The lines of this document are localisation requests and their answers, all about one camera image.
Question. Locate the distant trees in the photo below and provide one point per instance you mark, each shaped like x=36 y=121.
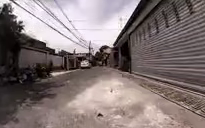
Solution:
x=101 y=53

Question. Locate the white car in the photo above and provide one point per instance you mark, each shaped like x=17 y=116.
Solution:
x=85 y=64

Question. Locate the utility pole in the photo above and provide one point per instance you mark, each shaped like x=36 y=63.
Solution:
x=89 y=51

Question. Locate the grey asphalt road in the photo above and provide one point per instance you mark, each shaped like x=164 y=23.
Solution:
x=90 y=100

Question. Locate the building with grey roller shutters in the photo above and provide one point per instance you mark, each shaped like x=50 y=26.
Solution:
x=176 y=43

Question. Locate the roadside plants and rubble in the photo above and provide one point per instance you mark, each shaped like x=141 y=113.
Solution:
x=20 y=74

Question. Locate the metal drain grate strip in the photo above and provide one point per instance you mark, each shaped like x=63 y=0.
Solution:
x=186 y=98

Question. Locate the dark tree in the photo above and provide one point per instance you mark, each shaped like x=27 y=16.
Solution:
x=5 y=30

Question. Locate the grey boundary wall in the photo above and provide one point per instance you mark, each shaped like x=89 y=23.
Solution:
x=36 y=57

